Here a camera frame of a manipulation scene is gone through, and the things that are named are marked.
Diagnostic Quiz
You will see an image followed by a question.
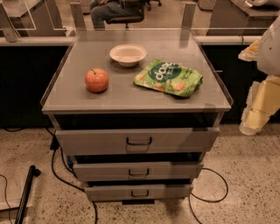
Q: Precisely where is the grey middle drawer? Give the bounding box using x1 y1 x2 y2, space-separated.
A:
73 162 203 182

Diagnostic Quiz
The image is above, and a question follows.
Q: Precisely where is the red apple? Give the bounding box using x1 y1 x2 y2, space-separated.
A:
85 68 109 93

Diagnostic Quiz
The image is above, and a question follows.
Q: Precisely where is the grey drawer cabinet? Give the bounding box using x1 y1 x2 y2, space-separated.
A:
40 28 235 205

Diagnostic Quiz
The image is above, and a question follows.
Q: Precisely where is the seated person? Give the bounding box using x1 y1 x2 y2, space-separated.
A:
89 0 143 30

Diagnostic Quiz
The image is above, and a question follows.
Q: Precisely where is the black cable left floor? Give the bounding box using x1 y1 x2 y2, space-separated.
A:
45 127 99 224

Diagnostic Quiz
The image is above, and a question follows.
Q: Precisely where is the grey top drawer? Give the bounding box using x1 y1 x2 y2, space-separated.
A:
56 128 220 156

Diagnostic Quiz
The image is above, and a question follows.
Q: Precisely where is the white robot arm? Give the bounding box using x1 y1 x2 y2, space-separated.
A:
238 16 280 136

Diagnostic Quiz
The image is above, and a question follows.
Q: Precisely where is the grey desk left background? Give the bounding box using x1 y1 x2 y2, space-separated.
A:
1 0 66 37

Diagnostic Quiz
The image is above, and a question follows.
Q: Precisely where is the black cable right floor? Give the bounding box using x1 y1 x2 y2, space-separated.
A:
187 167 229 224

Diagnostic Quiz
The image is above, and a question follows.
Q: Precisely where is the black office chair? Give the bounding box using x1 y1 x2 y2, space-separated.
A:
106 0 162 30

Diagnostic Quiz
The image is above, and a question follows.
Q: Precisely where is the black cable floor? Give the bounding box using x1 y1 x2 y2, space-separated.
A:
187 167 229 224
45 127 99 224

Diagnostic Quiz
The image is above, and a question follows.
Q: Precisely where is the grey bottom drawer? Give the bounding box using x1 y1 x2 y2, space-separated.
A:
85 184 193 202

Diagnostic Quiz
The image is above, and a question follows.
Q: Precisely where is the grey drawer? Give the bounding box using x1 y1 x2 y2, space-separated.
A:
73 162 203 182
85 184 193 202
56 128 220 156

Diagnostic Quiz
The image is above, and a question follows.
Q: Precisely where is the grey desk background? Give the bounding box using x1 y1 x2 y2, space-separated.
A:
1 0 66 37
206 0 280 36

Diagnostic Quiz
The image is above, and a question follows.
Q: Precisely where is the white bowl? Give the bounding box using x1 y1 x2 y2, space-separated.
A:
109 44 147 67

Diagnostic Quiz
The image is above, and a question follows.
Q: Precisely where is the black pole on floor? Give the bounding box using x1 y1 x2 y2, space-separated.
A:
15 165 41 224

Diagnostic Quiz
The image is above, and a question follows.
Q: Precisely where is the grey desk right background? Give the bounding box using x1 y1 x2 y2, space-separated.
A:
206 0 280 36

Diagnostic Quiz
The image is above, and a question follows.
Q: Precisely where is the green chip bag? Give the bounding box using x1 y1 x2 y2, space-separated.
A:
133 58 203 98

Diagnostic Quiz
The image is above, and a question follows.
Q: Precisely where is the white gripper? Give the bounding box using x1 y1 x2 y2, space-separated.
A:
238 39 280 136

